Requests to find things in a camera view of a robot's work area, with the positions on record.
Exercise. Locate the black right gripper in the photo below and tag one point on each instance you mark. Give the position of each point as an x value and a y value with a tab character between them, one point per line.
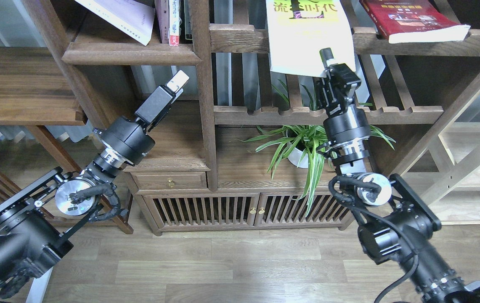
346	126

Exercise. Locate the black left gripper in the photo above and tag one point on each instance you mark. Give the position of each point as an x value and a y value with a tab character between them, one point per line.
127	142

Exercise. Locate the yellow green cover book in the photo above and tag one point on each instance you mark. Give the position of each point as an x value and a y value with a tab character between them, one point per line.
299	29

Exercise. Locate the white lavender cover book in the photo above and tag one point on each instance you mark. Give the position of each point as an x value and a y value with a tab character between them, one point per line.
131	17

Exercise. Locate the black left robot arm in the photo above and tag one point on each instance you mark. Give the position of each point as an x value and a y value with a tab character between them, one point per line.
37	222

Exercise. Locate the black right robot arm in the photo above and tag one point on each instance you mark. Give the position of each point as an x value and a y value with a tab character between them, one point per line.
393	221

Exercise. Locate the dark wooden bookshelf cabinet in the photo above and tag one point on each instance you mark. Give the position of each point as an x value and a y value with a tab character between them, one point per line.
217	177

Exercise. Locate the red white spine book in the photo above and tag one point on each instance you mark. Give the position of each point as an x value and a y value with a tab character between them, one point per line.
174	23

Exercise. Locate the dark upright book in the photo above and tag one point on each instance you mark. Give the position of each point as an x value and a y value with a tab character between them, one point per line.
186	25

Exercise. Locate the red cover book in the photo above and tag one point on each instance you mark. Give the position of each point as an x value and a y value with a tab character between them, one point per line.
413	21

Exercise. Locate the green spider plant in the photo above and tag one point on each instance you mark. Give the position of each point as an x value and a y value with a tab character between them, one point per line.
308	138

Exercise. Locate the white plant pot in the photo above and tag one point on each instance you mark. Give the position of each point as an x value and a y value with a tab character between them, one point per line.
296	158

